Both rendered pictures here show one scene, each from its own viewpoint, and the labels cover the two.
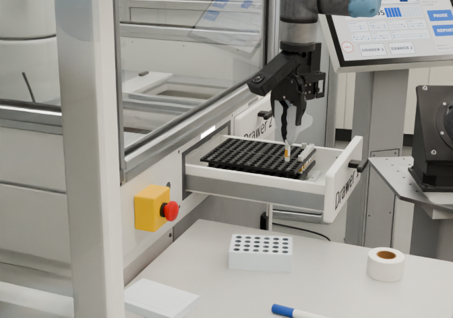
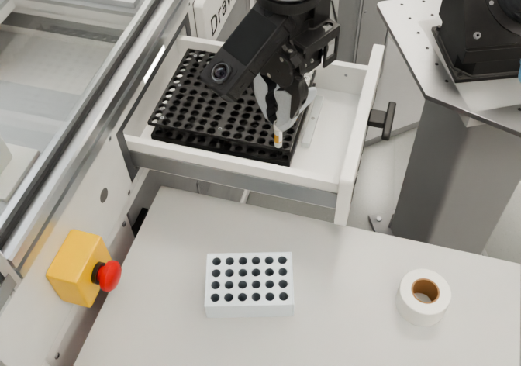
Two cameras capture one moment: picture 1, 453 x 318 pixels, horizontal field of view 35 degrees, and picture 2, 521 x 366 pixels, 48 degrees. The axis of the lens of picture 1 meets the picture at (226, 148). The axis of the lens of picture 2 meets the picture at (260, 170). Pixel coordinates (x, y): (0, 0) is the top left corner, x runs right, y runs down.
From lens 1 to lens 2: 93 cm
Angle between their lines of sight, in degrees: 34
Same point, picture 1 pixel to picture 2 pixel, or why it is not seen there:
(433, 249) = (456, 138)
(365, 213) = (360, 11)
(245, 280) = (232, 347)
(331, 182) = (347, 190)
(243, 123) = (208, 7)
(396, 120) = not seen: outside the picture
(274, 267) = (269, 314)
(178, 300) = not seen: outside the picture
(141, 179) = (52, 241)
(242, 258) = (224, 310)
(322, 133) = not seen: outside the picture
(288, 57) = (272, 22)
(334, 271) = (351, 305)
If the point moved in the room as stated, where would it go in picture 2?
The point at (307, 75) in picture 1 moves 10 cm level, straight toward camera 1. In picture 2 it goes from (308, 42) to (312, 106)
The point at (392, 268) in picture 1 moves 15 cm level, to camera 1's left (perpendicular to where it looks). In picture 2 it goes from (435, 317) to (325, 328)
